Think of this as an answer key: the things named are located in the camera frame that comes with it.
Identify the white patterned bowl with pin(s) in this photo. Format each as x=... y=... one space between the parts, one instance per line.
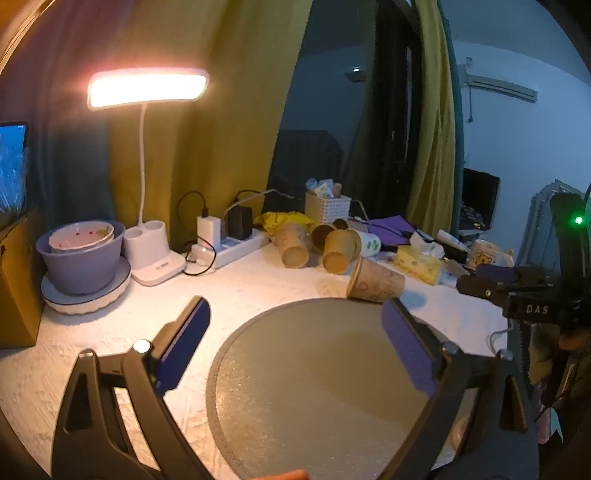
x=81 y=237

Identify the white blue-rimmed plate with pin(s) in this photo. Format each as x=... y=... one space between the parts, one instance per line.
x=92 y=302

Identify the pink patterned paper cup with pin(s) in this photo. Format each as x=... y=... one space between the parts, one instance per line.
x=376 y=282

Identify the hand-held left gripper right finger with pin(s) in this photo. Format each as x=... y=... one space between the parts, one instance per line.
x=408 y=346

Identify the round grey mat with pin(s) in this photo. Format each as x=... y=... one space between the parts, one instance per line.
x=314 y=392

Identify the yellow curtain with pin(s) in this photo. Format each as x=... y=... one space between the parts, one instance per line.
x=436 y=129
x=207 y=138

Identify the blue lit screen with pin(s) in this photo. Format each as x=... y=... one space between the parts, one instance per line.
x=11 y=170

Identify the white woven basket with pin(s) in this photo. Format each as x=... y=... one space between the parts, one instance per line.
x=327 y=210

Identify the cardboard box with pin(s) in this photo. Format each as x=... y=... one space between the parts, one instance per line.
x=16 y=286

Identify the black power adapter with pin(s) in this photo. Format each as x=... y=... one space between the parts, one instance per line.
x=240 y=222

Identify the white charger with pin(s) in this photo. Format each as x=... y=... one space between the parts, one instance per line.
x=210 y=228

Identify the yellow tissue box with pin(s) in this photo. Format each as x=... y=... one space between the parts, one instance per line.
x=418 y=265

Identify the person's left hand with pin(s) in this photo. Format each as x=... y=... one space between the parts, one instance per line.
x=288 y=475

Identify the grey frames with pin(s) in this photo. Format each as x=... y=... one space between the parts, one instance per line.
x=542 y=217

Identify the white power strip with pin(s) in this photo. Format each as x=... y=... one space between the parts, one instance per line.
x=235 y=249

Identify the purple cloth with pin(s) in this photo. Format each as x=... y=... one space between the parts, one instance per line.
x=392 y=228

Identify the dark glass door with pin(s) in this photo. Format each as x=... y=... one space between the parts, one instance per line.
x=351 y=115

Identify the white desk lamp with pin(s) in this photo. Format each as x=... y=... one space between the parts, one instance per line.
x=147 y=87

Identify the tan patterned paper cup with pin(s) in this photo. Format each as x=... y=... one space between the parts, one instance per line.
x=292 y=244

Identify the yellow plastic bag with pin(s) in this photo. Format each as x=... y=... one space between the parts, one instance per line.
x=286 y=219

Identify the plain brown paper cup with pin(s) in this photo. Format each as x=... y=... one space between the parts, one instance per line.
x=322 y=237
x=353 y=225
x=340 y=253

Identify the white air conditioner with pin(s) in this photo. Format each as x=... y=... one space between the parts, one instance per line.
x=501 y=86

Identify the white yellow-print mug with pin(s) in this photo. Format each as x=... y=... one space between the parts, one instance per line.
x=485 y=254

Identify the tubes in basket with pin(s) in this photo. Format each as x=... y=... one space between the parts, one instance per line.
x=323 y=187

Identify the white green-print paper cup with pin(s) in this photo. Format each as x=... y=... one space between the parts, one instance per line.
x=370 y=243

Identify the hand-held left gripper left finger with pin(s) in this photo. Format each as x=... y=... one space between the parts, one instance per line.
x=184 y=339

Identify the black monitor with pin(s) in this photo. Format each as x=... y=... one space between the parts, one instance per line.
x=480 y=194

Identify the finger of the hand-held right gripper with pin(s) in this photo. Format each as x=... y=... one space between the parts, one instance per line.
x=496 y=273
x=480 y=287

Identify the purple bowl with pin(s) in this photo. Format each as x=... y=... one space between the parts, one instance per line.
x=85 y=270

